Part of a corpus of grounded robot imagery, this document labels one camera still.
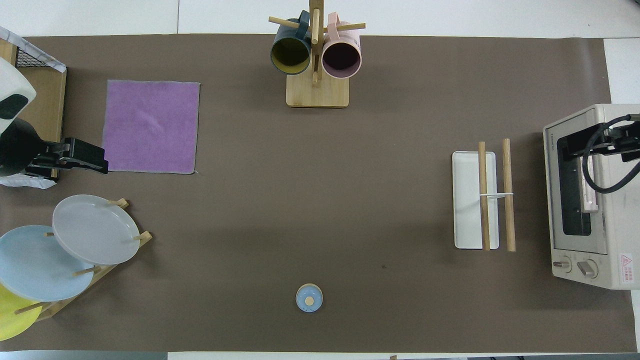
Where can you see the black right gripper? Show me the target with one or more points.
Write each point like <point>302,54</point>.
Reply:
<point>627,140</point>

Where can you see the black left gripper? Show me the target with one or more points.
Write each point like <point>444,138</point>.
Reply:
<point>50,157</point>

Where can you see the purple and grey towel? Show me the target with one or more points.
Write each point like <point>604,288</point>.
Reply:
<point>150,125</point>

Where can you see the wooden plate rack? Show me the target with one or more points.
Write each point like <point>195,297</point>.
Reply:
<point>107,272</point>

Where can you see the white towel rack wooden bars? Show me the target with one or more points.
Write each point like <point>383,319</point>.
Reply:
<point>470,200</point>

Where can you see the white crumpled sheet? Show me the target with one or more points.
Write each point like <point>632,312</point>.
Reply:
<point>30,182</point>

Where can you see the grey plate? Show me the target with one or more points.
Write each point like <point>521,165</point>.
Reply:
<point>95,230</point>

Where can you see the beige toaster oven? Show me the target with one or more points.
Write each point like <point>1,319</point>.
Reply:
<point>615,225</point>

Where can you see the light blue plate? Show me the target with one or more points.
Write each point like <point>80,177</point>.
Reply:
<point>35,265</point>

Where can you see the yellow plate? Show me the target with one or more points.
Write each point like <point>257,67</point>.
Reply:
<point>12,320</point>

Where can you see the dark teal mug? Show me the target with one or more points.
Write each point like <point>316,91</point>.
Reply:
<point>290,55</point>

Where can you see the brown table mat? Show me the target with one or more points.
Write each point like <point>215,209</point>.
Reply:
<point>320,200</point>

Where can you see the wooden mug tree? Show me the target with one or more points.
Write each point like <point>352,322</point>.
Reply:
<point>317,92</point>

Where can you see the pink mug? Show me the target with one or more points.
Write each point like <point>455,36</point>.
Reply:
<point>341,57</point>

